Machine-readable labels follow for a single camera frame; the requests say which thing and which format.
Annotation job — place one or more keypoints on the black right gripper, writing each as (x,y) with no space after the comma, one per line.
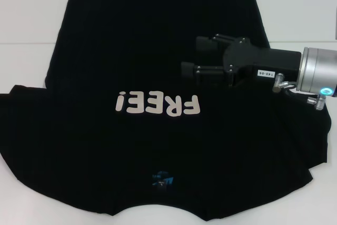
(263,61)

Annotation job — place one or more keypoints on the black T-shirt with FREE print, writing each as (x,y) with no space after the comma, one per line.
(131,51)

